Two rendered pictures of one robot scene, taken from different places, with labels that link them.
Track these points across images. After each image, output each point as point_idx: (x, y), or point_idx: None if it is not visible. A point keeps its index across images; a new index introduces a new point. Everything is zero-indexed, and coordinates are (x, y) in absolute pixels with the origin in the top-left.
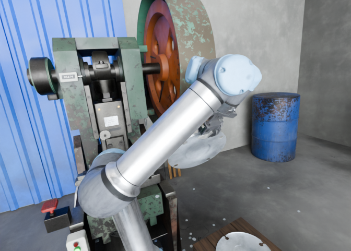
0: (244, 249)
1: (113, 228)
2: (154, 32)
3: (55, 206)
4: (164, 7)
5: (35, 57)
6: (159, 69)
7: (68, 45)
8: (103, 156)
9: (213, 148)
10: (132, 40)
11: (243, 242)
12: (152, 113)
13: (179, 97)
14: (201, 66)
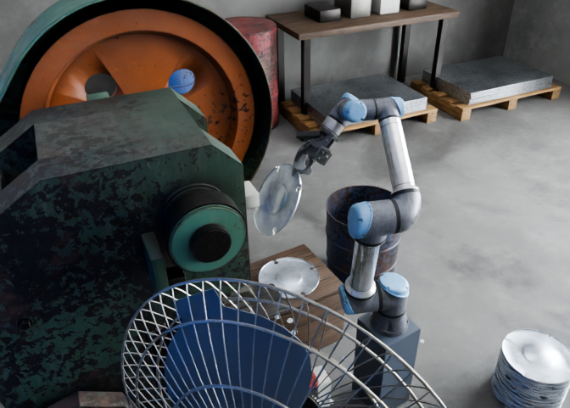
0: (282, 275)
1: None
2: (89, 57)
3: None
4: (195, 29)
5: (207, 199)
6: None
7: (222, 145)
8: (376, 206)
9: (269, 188)
10: (180, 95)
11: (272, 274)
12: None
13: (393, 130)
14: (367, 107)
